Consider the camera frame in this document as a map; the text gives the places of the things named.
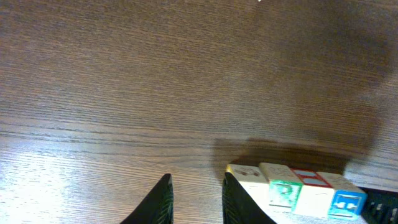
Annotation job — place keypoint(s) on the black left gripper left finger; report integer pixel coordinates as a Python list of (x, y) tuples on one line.
[(157, 207)]

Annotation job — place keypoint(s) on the wooden block green R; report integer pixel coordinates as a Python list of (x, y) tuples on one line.
[(284, 186)]

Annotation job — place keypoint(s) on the wooden block blue top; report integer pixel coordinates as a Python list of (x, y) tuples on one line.
[(348, 200)]

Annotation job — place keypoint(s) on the wooden block green side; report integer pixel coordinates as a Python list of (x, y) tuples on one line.
[(315, 196)]

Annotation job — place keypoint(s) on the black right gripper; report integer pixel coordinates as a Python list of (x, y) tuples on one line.
[(380, 207)]

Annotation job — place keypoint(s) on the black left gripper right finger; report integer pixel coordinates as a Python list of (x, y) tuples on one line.
[(238, 206)]

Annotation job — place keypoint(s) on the wooden block letter J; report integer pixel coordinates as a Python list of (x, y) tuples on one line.
[(253, 181)]

